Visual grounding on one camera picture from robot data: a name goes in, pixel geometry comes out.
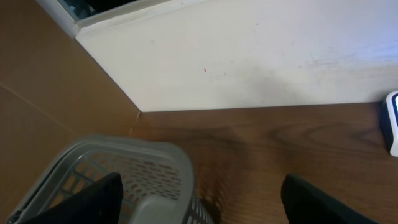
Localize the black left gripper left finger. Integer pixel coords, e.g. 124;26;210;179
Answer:
24;172;124;224

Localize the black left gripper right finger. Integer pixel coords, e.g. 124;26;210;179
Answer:
280;174;375;224

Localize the grey plastic shopping basket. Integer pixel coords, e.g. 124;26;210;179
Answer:
7;135;213;223

